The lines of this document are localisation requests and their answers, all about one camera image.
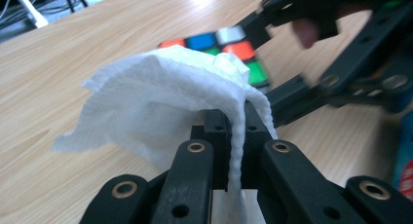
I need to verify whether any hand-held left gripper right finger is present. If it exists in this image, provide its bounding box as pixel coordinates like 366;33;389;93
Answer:
242;99;278;189

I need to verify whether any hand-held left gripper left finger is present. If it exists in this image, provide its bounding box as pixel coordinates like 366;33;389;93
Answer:
190;108;234;190

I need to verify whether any multicoloured puzzle cube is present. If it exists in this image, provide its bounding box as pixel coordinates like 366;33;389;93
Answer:
158;24;271;89

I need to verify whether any white wet wipe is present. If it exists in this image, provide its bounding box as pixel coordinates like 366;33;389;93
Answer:
51;44;279;224

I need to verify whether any blue wet wipes pack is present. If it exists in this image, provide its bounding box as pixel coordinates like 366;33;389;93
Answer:
391;110;413;203

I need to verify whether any white desk frame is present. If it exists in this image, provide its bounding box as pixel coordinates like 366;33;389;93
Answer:
12;0;50;29

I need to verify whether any bundle of floor cables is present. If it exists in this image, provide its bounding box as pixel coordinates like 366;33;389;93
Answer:
0;0;66;32

